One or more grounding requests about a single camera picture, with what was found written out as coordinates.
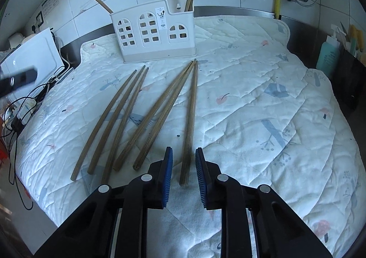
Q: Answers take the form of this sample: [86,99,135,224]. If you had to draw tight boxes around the wall instruction sticker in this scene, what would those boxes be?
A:
[43,0,59,16]

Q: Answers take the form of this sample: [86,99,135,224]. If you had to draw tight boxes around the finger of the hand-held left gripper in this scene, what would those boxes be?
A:
[0,66,38,95]

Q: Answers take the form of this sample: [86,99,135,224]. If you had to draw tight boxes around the white countertop appliance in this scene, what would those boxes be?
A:
[0,28,66,83]

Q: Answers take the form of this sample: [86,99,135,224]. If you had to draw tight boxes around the teal pump bottle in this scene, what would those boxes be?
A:
[316,25,342,76]

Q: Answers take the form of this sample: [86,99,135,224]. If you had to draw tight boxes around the white quilted printed mat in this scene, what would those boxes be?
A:
[14,15,362,258]

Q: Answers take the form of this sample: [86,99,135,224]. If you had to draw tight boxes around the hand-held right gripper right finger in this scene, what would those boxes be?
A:
[195,147,334,258]

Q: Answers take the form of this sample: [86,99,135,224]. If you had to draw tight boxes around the white plastic chopstick holder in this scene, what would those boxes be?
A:
[110,0,198,64]

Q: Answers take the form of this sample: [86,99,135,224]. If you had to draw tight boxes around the black power adapter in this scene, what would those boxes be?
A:
[11,117,28,130]

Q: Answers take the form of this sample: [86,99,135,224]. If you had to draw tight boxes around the black utensil container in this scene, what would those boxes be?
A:
[331,49,366,110]

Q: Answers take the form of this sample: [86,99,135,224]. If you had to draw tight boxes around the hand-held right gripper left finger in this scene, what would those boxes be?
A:
[34,146,174,258]

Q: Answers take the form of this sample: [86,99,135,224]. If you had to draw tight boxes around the black power cable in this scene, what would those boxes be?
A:
[6,98,35,210]

